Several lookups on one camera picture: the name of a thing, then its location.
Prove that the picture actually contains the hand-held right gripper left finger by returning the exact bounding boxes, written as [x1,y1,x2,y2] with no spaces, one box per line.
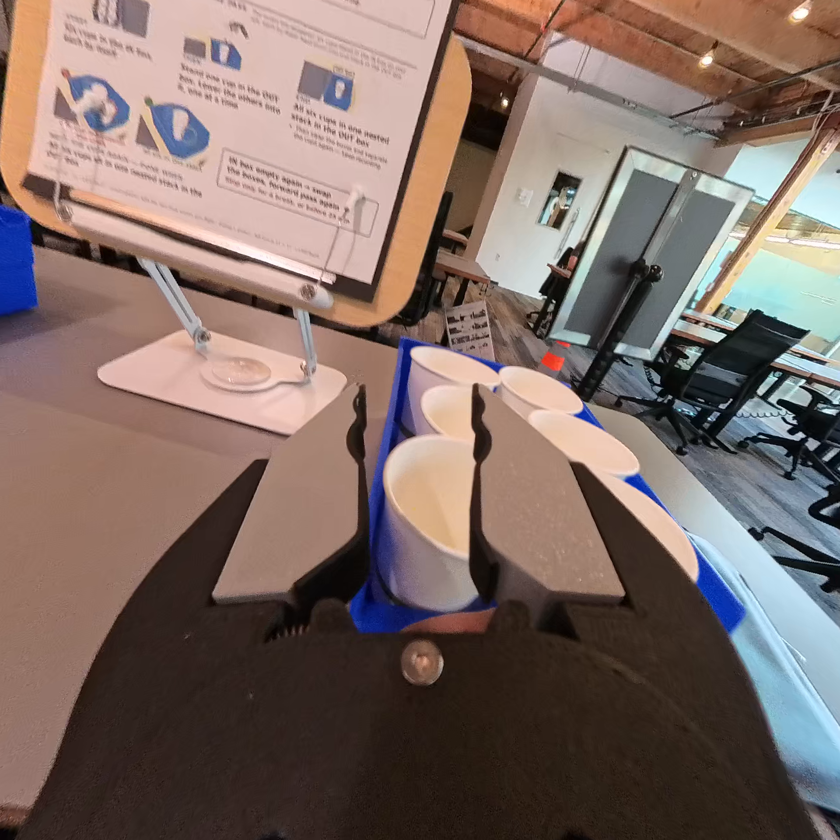
[211,384,370,606]

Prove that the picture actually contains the printed instruction sheet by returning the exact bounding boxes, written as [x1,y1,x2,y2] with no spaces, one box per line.
[28,0,462,285]

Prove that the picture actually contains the grey framed panel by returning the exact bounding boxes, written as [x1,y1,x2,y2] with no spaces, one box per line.
[546,145,757,363]

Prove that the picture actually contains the black office chair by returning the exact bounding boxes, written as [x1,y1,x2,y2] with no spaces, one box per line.
[738,383,840,481]
[748,482,840,595]
[616,309,812,455]

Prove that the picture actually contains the black metal stand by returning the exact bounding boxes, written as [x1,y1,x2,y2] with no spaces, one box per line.
[576,259,667,403]

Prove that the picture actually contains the white paper cup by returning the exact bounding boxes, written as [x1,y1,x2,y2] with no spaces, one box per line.
[497,365,584,418]
[528,409,641,480]
[598,472,700,583]
[378,434,484,613]
[408,346,501,435]
[420,385,479,439]

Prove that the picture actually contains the printed photo leaflet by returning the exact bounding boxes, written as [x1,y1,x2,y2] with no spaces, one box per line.
[444,300,495,359]

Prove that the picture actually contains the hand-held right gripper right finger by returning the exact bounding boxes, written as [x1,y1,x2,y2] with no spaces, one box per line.
[469,384,626,626]

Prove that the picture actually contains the clear round disc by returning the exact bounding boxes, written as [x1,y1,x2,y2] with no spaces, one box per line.
[200,357,272,393]

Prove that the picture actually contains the brown edged office desk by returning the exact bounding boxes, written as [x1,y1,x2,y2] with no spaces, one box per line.
[669,310,840,395]
[436,230,493,304]

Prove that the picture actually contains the blue plastic bin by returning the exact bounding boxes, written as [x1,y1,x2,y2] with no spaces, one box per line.
[0,205,39,318]
[348,337,747,635]

